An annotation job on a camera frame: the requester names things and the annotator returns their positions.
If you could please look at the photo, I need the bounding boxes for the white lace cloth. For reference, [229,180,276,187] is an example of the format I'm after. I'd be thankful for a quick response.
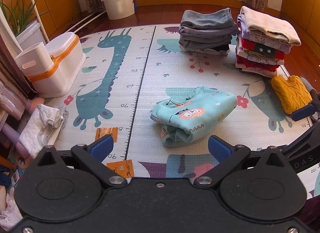
[0,190,23,231]

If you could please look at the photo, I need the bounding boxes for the stack of grey folded clothes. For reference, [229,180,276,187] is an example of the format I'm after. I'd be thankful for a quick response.
[179,8,240,55]

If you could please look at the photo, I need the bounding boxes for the white planter box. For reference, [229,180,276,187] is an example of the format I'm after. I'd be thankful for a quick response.
[15,20,47,50]

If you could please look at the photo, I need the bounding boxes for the animal print play mat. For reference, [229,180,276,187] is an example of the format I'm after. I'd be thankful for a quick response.
[7,24,320,198]

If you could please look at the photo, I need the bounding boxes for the orange card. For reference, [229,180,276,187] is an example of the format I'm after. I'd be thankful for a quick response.
[95,127,118,143]
[106,159,135,178]

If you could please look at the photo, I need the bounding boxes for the white quilted folded clothes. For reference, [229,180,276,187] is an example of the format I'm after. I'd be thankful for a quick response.
[19,104,69,159]

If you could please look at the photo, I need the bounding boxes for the teal lion print sweatshirt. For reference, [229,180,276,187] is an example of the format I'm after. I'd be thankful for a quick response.
[150,86,238,148]

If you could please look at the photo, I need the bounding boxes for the white potty with orange trim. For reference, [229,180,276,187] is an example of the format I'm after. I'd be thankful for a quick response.
[29,32,87,98]

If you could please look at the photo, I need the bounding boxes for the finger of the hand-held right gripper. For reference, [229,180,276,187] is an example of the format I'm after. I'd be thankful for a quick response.
[291,98,320,121]

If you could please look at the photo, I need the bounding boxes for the white metal rack tube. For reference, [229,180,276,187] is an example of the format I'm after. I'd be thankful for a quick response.
[25,0,50,43]

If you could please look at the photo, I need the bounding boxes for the brown curtain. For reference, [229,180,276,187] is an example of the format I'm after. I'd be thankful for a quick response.
[0,33,38,98]

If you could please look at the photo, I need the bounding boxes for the dark blue cloth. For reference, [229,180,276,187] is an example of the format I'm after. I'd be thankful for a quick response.
[0,165,13,186]

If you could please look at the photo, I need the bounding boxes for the white floor pipe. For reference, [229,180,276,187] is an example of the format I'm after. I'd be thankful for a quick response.
[65,11,107,33]

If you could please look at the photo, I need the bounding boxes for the lavender pole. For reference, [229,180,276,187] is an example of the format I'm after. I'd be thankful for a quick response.
[0,123,29,158]

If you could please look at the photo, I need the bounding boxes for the grey rolled cloth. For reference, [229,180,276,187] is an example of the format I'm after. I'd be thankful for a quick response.
[299,76,317,99]

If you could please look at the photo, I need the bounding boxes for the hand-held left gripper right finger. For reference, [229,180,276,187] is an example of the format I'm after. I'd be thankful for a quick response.
[194,135,285,189]

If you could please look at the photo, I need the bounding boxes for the white plastic bucket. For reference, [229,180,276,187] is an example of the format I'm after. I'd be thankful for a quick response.
[97,0,135,20]

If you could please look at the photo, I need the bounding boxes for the stack of colourful folded clothes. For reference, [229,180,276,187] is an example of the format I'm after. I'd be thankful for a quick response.
[235,6,302,78]

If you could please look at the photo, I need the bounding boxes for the green potted plant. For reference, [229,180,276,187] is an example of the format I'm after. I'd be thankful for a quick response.
[0,0,52,37]

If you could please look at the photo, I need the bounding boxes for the pink round base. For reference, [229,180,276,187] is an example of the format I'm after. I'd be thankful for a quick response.
[27,97,45,113]

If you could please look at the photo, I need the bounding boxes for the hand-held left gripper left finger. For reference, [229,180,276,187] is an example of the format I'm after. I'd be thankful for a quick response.
[37,134,127,188]

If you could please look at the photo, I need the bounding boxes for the yellow knit sweater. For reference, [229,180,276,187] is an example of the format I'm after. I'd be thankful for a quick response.
[271,75,313,115]

